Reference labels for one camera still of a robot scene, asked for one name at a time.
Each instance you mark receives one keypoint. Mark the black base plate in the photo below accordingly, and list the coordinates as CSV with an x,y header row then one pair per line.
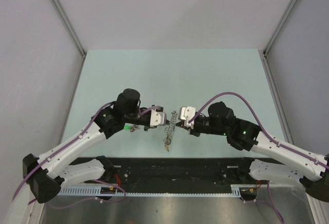
x,y
178,175

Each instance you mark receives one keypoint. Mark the steel disc with key rings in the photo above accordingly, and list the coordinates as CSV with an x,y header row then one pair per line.
x,y
170,128

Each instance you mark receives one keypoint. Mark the right aluminium frame post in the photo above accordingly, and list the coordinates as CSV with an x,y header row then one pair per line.
x,y
283,20

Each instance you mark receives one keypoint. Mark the aluminium frame post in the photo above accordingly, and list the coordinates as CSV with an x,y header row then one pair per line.
x,y
59,9
283,20

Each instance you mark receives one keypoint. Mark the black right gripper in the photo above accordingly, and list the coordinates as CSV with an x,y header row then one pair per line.
x,y
193,131

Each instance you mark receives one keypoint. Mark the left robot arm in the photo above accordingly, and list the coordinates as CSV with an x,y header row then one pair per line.
x,y
49,172

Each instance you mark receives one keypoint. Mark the aluminium rail right side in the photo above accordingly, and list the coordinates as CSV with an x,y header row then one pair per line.
x,y
276,98

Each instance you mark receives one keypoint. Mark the left aluminium frame post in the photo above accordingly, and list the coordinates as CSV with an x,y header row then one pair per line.
x,y
59,9

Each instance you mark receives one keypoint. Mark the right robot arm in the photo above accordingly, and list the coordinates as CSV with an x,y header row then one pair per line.
x,y
296,166

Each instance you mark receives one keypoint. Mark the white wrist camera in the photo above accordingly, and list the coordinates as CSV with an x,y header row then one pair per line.
x,y
185,116
158,116

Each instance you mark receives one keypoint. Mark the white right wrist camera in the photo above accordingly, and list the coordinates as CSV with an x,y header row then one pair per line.
x,y
185,116

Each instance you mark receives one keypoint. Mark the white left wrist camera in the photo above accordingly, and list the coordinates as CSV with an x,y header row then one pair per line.
x,y
158,116

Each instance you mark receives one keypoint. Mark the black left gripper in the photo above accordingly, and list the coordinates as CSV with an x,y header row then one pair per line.
x,y
146,127

